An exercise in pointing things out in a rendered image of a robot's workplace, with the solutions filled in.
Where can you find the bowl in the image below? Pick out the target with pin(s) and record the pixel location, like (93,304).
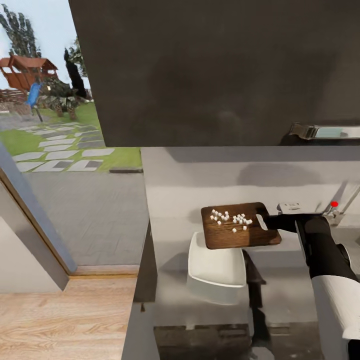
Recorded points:
(220,267)

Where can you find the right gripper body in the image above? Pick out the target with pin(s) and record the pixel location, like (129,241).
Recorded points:
(276,222)

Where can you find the cabinet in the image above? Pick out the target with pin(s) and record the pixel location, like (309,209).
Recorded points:
(222,73)

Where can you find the fixed window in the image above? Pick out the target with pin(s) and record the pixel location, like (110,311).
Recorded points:
(86,201)

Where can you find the drop in sink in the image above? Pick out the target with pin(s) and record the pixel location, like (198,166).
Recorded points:
(348,236)

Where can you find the cutting board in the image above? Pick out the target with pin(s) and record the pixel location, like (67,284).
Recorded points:
(222,235)

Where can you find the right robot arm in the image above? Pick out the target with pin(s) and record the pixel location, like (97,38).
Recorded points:
(335,286)

